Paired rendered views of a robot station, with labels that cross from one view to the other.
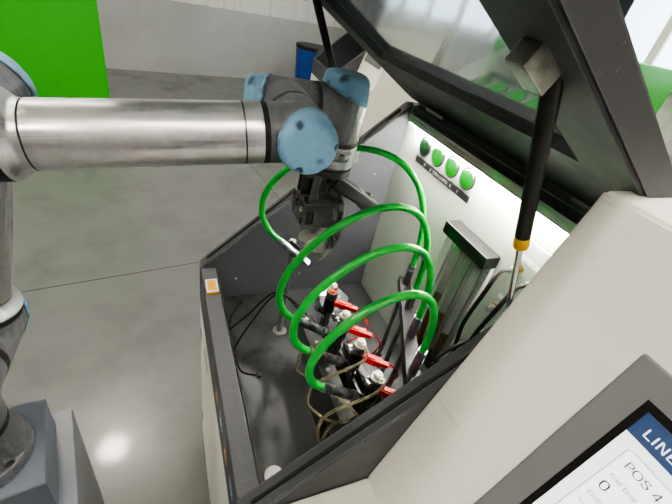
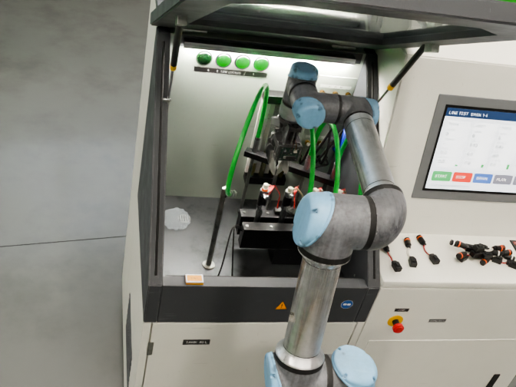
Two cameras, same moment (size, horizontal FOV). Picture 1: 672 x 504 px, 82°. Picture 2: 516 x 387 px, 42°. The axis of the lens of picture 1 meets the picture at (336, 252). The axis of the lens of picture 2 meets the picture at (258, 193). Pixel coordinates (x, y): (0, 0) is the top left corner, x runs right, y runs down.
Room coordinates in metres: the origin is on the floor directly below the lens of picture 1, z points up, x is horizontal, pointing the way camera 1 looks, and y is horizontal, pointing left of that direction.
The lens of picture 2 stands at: (0.41, 1.61, 2.36)
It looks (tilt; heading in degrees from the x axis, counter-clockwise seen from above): 38 degrees down; 280
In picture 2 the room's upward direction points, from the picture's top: 14 degrees clockwise
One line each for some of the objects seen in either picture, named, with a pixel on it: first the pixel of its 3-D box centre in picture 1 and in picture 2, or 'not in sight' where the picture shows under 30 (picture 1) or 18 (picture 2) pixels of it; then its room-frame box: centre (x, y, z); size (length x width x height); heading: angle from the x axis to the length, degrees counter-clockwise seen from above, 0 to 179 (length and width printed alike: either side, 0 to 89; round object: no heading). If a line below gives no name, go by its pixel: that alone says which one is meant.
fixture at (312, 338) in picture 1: (334, 387); (288, 237); (0.57, -0.07, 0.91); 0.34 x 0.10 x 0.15; 29
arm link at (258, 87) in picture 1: (283, 106); (313, 107); (0.59, 0.13, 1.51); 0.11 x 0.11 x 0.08; 26
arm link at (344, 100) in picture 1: (340, 107); (300, 85); (0.65, 0.05, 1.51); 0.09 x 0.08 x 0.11; 116
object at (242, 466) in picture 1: (223, 373); (262, 299); (0.57, 0.20, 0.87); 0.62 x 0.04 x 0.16; 29
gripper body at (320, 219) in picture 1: (321, 194); (287, 136); (0.65, 0.05, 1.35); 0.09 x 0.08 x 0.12; 119
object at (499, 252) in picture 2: not in sight; (484, 251); (-0.04, -0.24, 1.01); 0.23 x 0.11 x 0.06; 29
